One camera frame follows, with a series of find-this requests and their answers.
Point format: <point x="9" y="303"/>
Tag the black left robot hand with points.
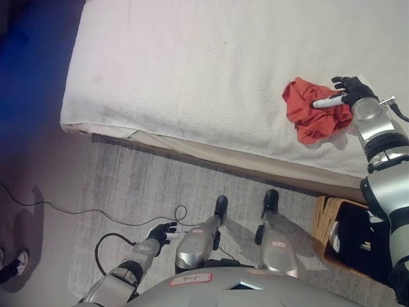
<point x="161" y="233"/>

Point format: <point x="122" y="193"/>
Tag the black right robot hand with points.
<point x="354" y="89"/>

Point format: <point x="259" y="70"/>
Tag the orange cloth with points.
<point x="306" y="118"/>

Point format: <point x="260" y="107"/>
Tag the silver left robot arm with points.
<point x="128" y="272"/>

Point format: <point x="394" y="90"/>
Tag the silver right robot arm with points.
<point x="377" y="128"/>

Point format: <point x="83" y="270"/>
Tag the beige bed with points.
<point x="239" y="161"/>

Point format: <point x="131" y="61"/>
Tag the wicker laundry basket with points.
<point x="326" y="224"/>

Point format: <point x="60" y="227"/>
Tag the small white item in basket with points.
<point x="335" y="238"/>

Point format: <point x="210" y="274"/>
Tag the white bed with blanket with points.
<point x="191" y="70"/>

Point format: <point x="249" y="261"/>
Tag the silver left robot leg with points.
<point x="195" y="247"/>

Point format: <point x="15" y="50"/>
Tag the silver robot leg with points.
<point x="276" y="252"/>
<point x="195" y="247"/>

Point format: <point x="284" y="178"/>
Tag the grey rug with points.
<point x="134" y="185"/>

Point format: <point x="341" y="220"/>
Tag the grey robot torso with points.
<point x="255" y="292"/>

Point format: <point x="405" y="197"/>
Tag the silver right robot leg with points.
<point x="276" y="252"/>

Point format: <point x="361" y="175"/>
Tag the person's foot in white shoe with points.
<point x="20" y="263"/>

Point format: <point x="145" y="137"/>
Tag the black cloth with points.
<point x="354" y="236"/>

